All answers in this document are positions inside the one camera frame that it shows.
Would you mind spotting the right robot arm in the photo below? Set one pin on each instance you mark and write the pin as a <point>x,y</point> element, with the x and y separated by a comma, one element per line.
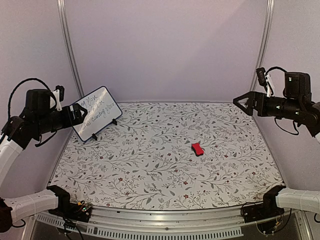
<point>296,105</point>

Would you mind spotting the right aluminium frame post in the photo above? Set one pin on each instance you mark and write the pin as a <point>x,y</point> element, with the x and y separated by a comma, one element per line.
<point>270,4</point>

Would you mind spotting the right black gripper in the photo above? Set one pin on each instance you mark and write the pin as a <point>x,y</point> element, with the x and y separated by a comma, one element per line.
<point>255,96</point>

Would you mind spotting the front aluminium rail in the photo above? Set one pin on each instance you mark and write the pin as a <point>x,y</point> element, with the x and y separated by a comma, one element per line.
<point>205,224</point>

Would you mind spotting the small blue-framed whiteboard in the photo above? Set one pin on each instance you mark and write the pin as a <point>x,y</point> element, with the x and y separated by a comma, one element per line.
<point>102,110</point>

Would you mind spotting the aluminium frame post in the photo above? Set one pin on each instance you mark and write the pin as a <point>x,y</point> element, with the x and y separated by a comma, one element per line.
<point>270,4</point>
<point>61,6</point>

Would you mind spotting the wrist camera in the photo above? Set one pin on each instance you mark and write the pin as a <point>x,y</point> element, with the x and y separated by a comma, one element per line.
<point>57,98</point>
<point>264,80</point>

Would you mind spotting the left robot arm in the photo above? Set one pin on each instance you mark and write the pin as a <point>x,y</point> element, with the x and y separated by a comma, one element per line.
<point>42,114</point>

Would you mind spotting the left aluminium frame post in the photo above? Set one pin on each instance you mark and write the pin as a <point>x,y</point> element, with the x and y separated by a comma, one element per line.
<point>61,6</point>

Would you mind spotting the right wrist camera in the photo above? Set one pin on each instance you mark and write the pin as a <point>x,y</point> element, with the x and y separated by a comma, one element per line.
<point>264,80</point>

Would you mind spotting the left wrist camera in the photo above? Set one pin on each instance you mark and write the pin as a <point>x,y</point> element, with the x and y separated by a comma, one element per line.
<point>57,98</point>

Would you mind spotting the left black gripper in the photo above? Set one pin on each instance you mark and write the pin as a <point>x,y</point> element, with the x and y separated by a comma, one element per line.
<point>69,120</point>

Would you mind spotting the red whiteboard eraser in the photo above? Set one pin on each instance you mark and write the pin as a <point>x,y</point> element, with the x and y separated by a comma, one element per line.
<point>198,151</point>

